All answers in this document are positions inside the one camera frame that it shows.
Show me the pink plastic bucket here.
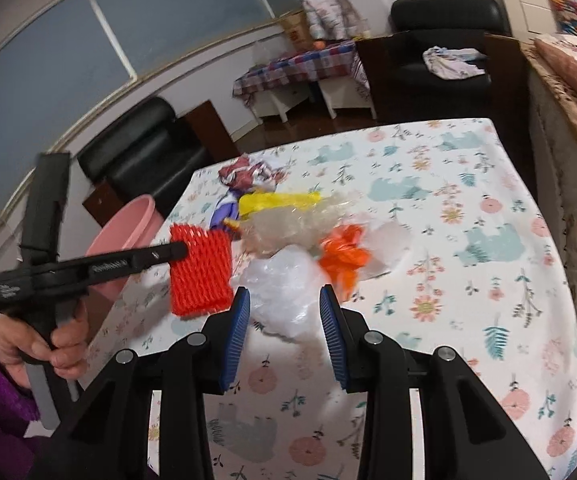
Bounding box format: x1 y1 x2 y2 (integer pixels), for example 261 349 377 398
83 194 166 300

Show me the red foam net sleeve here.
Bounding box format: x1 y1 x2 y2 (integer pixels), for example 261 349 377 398
169 224 233 318

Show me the blue purple wrapper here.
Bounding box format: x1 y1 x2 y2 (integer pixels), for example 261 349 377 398
209 190 242 233

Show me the yellow plastic bag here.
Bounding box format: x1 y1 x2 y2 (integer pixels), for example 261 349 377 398
238 192 322 218

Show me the white plastic bag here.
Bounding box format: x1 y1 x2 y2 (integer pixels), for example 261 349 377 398
231 245 329 342

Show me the orange plastic bag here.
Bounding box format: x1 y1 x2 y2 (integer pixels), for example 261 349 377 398
319 224 371 302

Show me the clear bubble wrap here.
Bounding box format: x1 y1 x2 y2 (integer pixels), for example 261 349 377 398
236 193 354 257

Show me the person's left hand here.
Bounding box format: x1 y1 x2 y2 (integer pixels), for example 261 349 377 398
0 304 89 389

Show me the left black leather armchair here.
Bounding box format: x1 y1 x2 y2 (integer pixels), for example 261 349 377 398
77 95 242 226

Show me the black leather armchair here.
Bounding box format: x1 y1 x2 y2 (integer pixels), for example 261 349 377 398
77 95 242 226
356 0 520 124

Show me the red crumpled wrapper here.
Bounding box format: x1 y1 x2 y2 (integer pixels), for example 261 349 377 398
218 154 286 193

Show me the floral bear tablecloth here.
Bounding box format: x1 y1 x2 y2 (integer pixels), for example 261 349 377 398
80 118 577 480

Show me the white side table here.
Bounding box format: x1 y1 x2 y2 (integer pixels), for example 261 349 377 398
250 76 377 122

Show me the brown paper bag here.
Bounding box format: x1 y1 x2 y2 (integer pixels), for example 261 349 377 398
279 10 313 52

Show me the plaid tablecloth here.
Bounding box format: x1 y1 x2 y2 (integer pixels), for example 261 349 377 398
232 40 370 107

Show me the hanging floral jacket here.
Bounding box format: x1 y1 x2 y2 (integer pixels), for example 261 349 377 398
301 0 370 44

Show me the right black leather armchair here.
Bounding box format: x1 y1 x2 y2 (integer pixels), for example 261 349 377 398
356 0 520 124

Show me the cloth on armchair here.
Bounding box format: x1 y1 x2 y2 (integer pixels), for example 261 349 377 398
423 47 486 80

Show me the colourful pillow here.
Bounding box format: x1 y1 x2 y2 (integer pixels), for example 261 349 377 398
549 0 577 36

